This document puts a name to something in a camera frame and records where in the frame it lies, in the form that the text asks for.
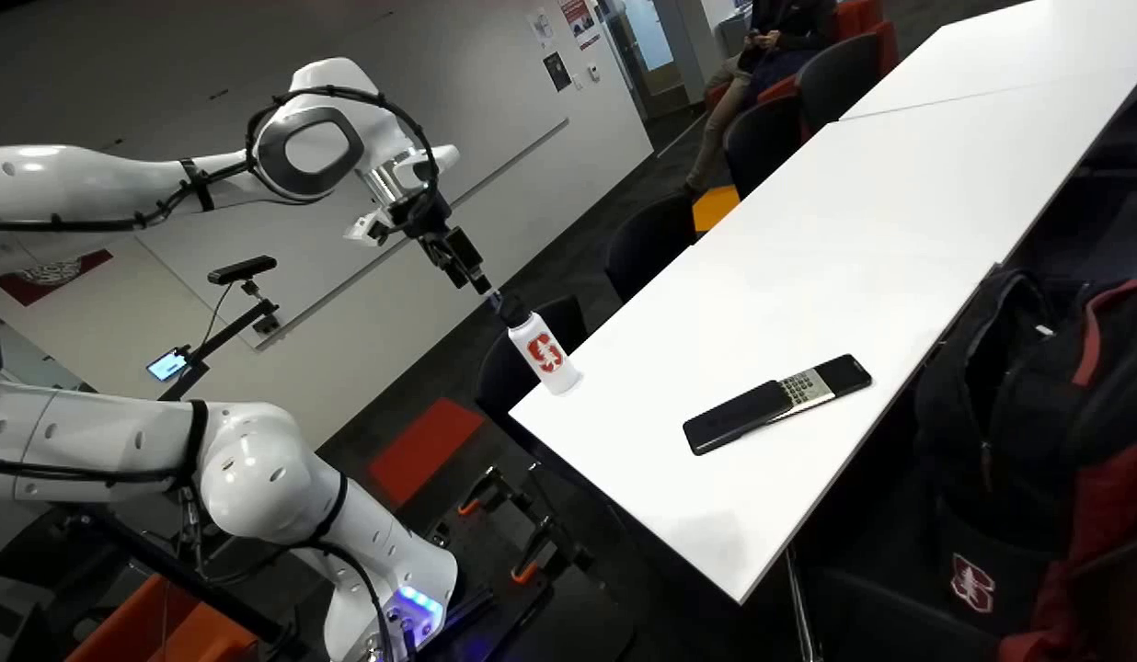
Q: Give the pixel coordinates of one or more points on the black calculator cover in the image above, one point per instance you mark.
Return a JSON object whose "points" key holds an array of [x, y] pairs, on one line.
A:
{"points": [[733, 418]]}

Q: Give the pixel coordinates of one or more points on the dark chair with orange seat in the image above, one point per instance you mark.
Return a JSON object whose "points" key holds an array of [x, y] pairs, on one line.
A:
{"points": [[662, 234]]}

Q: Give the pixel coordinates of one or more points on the black camera on stand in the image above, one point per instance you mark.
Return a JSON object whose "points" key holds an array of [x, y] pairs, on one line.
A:
{"points": [[185, 366]]}

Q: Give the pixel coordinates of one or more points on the seated person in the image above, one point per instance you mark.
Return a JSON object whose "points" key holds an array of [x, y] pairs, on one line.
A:
{"points": [[782, 38]]}

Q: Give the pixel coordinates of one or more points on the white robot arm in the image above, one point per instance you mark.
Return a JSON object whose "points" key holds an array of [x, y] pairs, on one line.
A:
{"points": [[327, 127]]}

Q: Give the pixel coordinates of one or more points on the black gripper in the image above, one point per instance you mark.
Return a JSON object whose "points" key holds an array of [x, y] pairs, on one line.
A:
{"points": [[430, 220]]}

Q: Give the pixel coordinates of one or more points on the white bottle with red logo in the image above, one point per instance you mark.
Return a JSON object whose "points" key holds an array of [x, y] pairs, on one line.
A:
{"points": [[540, 348]]}

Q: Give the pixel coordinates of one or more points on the white robot base arm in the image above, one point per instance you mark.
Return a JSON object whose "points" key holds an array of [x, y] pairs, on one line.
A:
{"points": [[261, 480]]}

